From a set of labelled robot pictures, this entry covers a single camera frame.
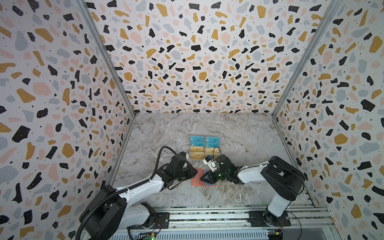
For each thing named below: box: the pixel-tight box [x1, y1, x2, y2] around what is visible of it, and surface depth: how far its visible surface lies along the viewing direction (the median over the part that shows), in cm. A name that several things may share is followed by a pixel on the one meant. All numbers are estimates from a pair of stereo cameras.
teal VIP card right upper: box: [206, 136, 220, 143], surface depth 97 cm
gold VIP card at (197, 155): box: [190, 151, 205, 160], surface depth 97 cm
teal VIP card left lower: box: [191, 141, 205, 147], surface depth 97 cm
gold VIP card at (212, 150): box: [205, 147, 220, 154], surface depth 97 cm
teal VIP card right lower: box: [206, 141, 220, 148], surface depth 97 cm
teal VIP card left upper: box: [190, 135, 204, 142], surface depth 97 cm
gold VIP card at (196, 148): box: [190, 145, 204, 152], surface depth 97 cm
